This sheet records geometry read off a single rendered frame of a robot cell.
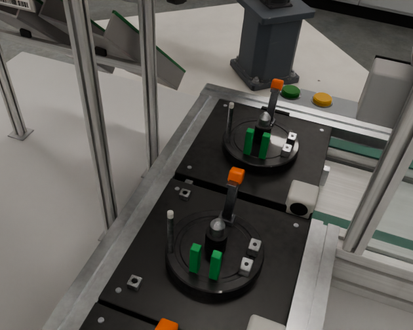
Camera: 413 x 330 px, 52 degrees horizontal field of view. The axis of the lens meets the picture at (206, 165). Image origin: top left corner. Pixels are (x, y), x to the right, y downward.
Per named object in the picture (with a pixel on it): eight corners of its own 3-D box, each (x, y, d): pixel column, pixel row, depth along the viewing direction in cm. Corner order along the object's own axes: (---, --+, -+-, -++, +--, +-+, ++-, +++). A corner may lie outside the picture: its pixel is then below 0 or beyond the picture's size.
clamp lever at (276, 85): (264, 116, 82) (273, 77, 79) (275, 119, 81) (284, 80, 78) (261, 121, 78) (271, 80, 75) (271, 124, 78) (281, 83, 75)
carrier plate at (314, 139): (218, 105, 91) (219, 97, 90) (330, 135, 86) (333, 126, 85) (174, 179, 75) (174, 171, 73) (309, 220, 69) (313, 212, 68)
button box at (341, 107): (274, 103, 102) (278, 81, 97) (363, 126, 97) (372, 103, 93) (267, 120, 97) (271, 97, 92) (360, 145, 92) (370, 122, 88)
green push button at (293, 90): (282, 90, 97) (284, 82, 95) (299, 94, 96) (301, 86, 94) (278, 99, 94) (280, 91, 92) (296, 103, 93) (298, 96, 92)
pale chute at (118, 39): (126, 71, 92) (134, 52, 92) (177, 90, 88) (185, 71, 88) (37, 15, 66) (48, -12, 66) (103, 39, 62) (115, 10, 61)
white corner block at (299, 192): (288, 194, 74) (293, 177, 71) (314, 201, 73) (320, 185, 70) (282, 213, 70) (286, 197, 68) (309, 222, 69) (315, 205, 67)
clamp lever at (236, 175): (222, 211, 64) (232, 165, 61) (235, 215, 64) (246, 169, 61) (216, 221, 61) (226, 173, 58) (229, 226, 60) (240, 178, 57)
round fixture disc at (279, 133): (235, 117, 85) (235, 109, 84) (303, 135, 82) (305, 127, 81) (211, 161, 76) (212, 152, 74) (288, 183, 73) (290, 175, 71)
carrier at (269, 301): (170, 185, 74) (170, 129, 65) (308, 228, 68) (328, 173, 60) (98, 306, 57) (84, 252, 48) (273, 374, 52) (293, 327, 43)
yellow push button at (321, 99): (313, 97, 95) (315, 90, 94) (331, 101, 94) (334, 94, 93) (310, 107, 92) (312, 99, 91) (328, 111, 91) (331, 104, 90)
